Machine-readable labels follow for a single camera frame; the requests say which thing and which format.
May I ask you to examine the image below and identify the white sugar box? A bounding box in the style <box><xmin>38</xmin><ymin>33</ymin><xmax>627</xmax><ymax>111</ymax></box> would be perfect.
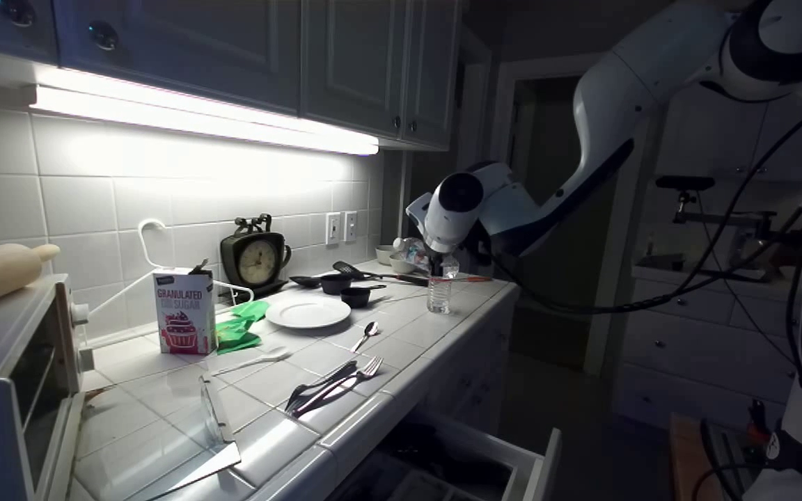
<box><xmin>152</xmin><ymin>268</ymin><xmax>218</xmax><ymax>356</ymax></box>

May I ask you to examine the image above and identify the wall cabinet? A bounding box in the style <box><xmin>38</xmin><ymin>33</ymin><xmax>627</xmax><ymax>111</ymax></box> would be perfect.
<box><xmin>0</xmin><ymin>0</ymin><xmax>466</xmax><ymax>152</ymax></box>

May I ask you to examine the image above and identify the black spatula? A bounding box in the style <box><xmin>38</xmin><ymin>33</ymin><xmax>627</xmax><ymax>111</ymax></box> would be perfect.
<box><xmin>332</xmin><ymin>261</ymin><xmax>430</xmax><ymax>287</ymax></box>

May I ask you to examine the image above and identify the white base cabinet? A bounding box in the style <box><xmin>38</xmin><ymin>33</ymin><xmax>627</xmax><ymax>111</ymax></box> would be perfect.
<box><xmin>613</xmin><ymin>267</ymin><xmax>800</xmax><ymax>430</ymax></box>

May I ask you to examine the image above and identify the toaster oven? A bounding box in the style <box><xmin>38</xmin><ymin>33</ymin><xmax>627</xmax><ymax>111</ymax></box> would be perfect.
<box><xmin>0</xmin><ymin>273</ymin><xmax>243</xmax><ymax>501</ymax></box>

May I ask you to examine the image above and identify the clear plastic water bottle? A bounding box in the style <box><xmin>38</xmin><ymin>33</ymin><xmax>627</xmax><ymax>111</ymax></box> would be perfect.
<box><xmin>393</xmin><ymin>237</ymin><xmax>434</xmax><ymax>273</ymax></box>
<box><xmin>427</xmin><ymin>256</ymin><xmax>459</xmax><ymax>315</ymax></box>

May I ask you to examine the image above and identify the camera on mount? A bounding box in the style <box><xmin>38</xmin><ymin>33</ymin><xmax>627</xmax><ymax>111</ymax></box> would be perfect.
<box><xmin>655</xmin><ymin>175</ymin><xmax>779</xmax><ymax>280</ymax></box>

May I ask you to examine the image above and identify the metal spoon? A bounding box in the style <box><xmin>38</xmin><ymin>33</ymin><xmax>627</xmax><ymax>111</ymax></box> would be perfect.
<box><xmin>351</xmin><ymin>321</ymin><xmax>380</xmax><ymax>353</ymax></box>

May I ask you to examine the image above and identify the white plastic spoon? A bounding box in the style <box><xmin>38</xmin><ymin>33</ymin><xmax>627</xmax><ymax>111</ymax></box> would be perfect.
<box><xmin>211</xmin><ymin>347</ymin><xmax>292</xmax><ymax>377</ymax></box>

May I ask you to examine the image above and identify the white drawer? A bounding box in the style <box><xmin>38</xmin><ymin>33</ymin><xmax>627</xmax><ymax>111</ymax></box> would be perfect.
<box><xmin>323</xmin><ymin>411</ymin><xmax>563</xmax><ymax>501</ymax></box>

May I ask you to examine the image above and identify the black table clock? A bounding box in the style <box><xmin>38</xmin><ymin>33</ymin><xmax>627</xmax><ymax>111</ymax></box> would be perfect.
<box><xmin>220</xmin><ymin>214</ymin><xmax>292</xmax><ymax>297</ymax></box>

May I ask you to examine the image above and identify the toaster oven door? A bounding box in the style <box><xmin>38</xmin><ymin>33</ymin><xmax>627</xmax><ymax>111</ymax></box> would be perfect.
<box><xmin>70</xmin><ymin>374</ymin><xmax>243</xmax><ymax>501</ymax></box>

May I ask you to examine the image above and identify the green cloth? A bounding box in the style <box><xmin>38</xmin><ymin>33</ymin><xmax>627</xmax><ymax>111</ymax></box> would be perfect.
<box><xmin>214</xmin><ymin>300</ymin><xmax>271</xmax><ymax>356</ymax></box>

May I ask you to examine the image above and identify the under-cabinet light bar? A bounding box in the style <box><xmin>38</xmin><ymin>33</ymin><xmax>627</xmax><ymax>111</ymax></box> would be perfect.
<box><xmin>28</xmin><ymin>83</ymin><xmax>380</xmax><ymax>156</ymax></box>

